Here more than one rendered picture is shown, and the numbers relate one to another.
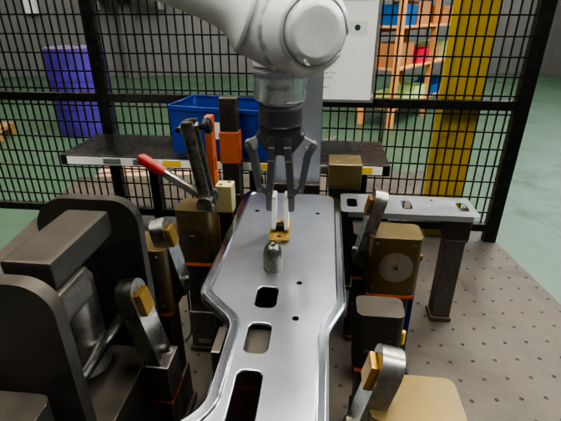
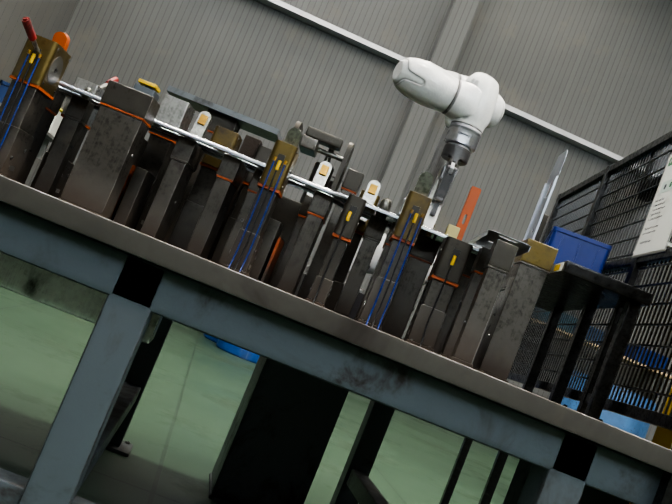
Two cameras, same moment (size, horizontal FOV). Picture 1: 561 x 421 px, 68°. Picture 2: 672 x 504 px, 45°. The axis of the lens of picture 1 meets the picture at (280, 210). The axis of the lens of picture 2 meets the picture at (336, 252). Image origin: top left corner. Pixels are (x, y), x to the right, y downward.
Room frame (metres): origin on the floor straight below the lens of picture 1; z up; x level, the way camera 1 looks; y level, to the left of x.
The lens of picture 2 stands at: (0.35, -2.15, 0.68)
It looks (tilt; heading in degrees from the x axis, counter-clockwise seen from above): 5 degrees up; 86
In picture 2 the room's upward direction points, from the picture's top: 22 degrees clockwise
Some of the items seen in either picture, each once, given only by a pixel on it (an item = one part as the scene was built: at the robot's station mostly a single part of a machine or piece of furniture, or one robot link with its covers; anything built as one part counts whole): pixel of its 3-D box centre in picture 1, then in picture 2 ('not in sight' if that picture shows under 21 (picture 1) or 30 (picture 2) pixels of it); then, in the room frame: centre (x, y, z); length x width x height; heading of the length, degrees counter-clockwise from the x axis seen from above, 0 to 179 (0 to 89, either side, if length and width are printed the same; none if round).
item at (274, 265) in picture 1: (272, 259); (383, 209); (0.58, 0.01, 1.02); 0.03 x 0.03 x 0.07
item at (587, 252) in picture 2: (231, 125); (568, 265); (1.16, 0.14, 1.09); 0.30 x 0.17 x 0.13; 74
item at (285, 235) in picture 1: (280, 226); not in sight; (0.71, 0.00, 1.01); 0.08 x 0.04 x 0.01; 174
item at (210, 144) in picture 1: (216, 226); (445, 267); (0.83, 0.14, 0.95); 0.03 x 0.01 x 0.50; 174
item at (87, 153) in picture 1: (228, 152); (556, 290); (1.16, 0.15, 1.01); 0.90 x 0.22 x 0.03; 84
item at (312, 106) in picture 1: (297, 114); (539, 210); (0.97, -0.04, 1.17); 0.12 x 0.01 x 0.34; 84
